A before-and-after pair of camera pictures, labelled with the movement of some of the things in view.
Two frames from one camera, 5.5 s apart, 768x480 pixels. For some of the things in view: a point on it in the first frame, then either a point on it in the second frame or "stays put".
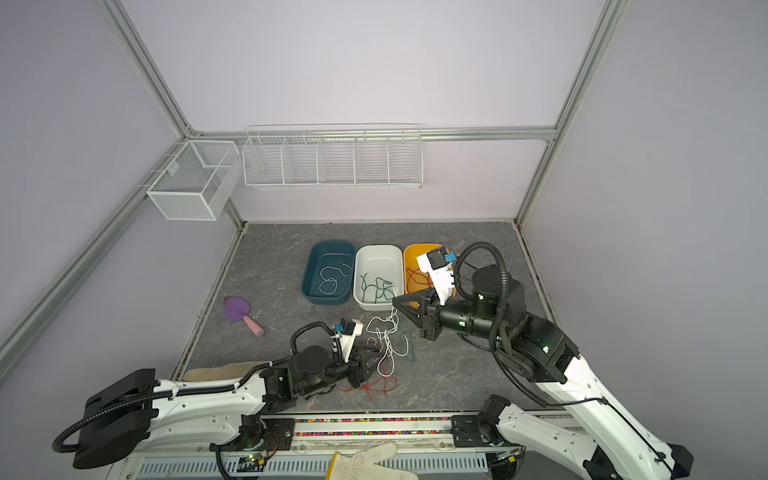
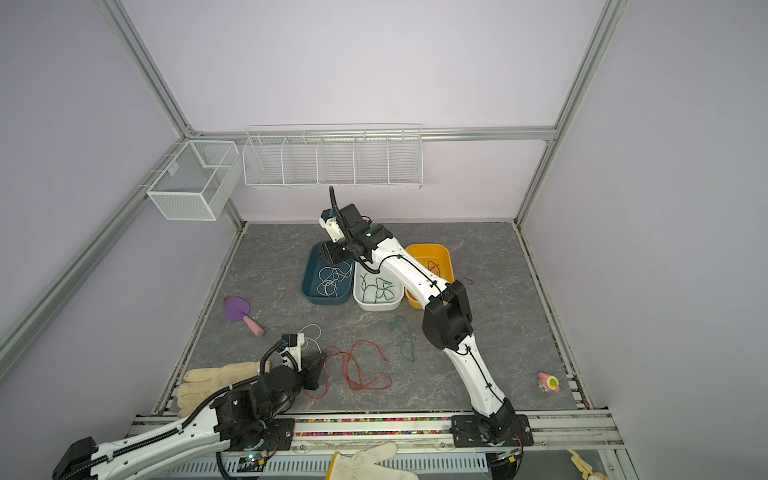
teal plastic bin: [329, 272] stays put
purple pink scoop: [237, 308] stays put
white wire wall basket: [334, 156] stays put
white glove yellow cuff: [363, 465] stays put
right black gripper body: [435, 326] → [339, 252]
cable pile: [383, 327] → [313, 332]
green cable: [381, 287] stays put
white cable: [330, 285] stays put
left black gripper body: [355, 371] → [307, 377]
